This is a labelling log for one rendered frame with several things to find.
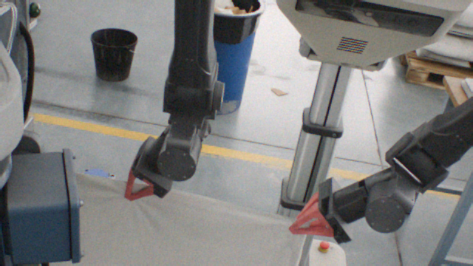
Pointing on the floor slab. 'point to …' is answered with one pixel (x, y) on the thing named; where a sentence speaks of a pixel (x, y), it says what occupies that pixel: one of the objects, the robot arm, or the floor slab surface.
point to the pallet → (420, 73)
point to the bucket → (113, 53)
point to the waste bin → (235, 49)
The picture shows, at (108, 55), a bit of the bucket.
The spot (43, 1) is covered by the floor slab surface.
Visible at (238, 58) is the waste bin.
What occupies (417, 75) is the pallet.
